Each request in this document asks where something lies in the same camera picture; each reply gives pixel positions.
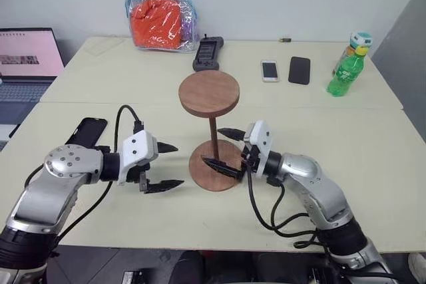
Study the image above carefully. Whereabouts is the clear plastic sheet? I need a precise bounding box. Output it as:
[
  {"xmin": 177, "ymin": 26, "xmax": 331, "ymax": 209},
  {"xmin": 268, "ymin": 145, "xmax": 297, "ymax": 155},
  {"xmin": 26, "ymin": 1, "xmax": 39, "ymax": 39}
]
[{"xmin": 84, "ymin": 35, "xmax": 126, "ymax": 56}]

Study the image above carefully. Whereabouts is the black phone case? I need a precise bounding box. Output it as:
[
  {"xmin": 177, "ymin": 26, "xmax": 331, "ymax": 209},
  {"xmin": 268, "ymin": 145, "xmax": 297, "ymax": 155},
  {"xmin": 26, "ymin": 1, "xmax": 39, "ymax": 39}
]
[{"xmin": 64, "ymin": 117, "xmax": 108, "ymax": 149}]

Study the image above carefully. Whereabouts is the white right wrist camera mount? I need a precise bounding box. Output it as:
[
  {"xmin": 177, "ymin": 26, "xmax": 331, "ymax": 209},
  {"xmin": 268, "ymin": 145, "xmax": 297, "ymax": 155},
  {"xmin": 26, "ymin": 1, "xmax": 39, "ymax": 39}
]
[{"xmin": 243, "ymin": 120, "xmax": 275, "ymax": 178}]

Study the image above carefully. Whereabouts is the white shoe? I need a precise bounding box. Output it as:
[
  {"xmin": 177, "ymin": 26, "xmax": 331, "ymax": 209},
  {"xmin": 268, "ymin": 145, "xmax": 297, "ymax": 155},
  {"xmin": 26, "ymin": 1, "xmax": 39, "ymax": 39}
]
[{"xmin": 408, "ymin": 252, "xmax": 426, "ymax": 282}]

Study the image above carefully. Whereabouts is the wooden pole with round top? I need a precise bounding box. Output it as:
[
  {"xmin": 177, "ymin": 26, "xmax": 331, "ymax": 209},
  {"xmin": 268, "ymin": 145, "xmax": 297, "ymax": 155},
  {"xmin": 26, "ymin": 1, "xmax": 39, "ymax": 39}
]
[{"xmin": 178, "ymin": 71, "xmax": 242, "ymax": 164}]

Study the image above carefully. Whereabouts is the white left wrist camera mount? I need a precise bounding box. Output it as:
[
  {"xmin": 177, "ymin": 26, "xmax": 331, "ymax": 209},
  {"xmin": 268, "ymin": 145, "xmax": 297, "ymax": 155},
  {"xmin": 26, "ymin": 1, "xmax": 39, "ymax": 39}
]
[{"xmin": 116, "ymin": 130, "xmax": 160, "ymax": 186}]

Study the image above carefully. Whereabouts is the orange cloth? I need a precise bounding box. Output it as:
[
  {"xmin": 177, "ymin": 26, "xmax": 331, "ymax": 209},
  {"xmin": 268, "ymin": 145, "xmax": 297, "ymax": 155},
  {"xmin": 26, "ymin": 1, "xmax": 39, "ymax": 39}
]
[{"xmin": 129, "ymin": 0, "xmax": 184, "ymax": 49}]

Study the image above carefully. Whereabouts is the grey open laptop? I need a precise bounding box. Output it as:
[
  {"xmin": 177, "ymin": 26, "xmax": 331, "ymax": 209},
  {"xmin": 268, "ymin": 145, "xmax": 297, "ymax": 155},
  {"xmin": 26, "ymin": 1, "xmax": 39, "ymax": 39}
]
[{"xmin": 0, "ymin": 27, "xmax": 67, "ymax": 152}]

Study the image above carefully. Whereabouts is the black handheld controller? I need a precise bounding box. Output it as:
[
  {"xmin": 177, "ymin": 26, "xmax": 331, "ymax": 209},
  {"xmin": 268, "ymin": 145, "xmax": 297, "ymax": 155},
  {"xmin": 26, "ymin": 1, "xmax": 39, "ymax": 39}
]
[{"xmin": 192, "ymin": 33, "xmax": 225, "ymax": 72}]

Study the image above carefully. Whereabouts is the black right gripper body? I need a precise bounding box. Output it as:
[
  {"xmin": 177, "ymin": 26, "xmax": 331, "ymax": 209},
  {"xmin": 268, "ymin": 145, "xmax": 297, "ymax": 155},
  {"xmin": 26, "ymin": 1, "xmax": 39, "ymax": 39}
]
[{"xmin": 240, "ymin": 142, "xmax": 264, "ymax": 180}]

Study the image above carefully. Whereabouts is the clear plastic zip bag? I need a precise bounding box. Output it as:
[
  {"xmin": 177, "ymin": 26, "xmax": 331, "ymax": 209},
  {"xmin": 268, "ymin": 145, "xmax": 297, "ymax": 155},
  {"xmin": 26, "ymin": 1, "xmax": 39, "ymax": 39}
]
[{"xmin": 124, "ymin": 0, "xmax": 200, "ymax": 55}]

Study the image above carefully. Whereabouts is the black smartphone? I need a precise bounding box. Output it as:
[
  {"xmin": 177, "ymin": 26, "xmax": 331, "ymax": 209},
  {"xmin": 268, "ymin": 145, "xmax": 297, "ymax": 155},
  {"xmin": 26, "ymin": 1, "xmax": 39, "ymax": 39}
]
[{"xmin": 287, "ymin": 56, "xmax": 312, "ymax": 85}]

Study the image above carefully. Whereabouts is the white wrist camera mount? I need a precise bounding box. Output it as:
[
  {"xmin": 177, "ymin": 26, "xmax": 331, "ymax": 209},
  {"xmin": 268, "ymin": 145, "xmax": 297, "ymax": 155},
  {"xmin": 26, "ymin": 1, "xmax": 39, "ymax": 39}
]
[
  {"xmin": 243, "ymin": 120, "xmax": 275, "ymax": 178},
  {"xmin": 116, "ymin": 130, "xmax": 160, "ymax": 186}
]

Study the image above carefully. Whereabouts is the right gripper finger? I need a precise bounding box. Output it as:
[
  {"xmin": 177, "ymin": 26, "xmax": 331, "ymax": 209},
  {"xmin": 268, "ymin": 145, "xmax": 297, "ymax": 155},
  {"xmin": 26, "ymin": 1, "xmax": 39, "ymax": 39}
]
[
  {"xmin": 217, "ymin": 127, "xmax": 247, "ymax": 142},
  {"xmin": 200, "ymin": 155, "xmax": 244, "ymax": 182}
]

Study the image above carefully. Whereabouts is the white smartphone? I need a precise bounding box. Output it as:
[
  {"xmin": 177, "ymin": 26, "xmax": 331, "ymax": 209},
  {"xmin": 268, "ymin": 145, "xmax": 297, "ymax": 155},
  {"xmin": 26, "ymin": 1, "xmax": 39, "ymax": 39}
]
[{"xmin": 260, "ymin": 59, "xmax": 280, "ymax": 83}]

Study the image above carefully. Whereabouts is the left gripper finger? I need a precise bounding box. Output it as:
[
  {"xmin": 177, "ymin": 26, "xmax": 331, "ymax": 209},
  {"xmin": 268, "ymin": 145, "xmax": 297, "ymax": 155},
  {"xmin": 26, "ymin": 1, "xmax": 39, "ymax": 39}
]
[
  {"xmin": 144, "ymin": 179, "xmax": 186, "ymax": 196},
  {"xmin": 157, "ymin": 142, "xmax": 180, "ymax": 156}
]

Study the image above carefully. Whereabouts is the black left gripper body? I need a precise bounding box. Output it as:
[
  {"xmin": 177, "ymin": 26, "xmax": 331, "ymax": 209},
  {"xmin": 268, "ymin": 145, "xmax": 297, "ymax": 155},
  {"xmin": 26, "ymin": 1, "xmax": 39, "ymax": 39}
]
[{"xmin": 127, "ymin": 162, "xmax": 152, "ymax": 194}]

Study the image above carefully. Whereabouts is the purple cloth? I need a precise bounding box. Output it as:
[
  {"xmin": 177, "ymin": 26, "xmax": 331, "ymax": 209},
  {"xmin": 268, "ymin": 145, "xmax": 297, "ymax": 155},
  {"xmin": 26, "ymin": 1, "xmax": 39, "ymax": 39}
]
[{"xmin": 181, "ymin": 13, "xmax": 195, "ymax": 41}]

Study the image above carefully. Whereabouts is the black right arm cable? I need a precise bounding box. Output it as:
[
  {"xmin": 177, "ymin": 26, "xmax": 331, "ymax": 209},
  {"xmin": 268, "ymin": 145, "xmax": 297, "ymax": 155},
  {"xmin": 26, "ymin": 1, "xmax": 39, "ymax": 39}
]
[{"xmin": 245, "ymin": 160, "xmax": 331, "ymax": 250}]

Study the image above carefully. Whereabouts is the green plastic bottle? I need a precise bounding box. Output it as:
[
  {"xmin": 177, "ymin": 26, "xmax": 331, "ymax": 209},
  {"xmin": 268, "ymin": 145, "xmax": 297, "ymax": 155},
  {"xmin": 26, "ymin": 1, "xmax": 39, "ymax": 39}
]
[{"xmin": 325, "ymin": 45, "xmax": 370, "ymax": 98}]

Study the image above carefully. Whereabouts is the round wooden base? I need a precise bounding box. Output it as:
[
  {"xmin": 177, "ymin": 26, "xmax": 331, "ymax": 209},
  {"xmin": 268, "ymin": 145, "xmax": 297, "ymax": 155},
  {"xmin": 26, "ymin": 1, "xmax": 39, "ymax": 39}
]
[{"xmin": 188, "ymin": 140, "xmax": 246, "ymax": 192}]

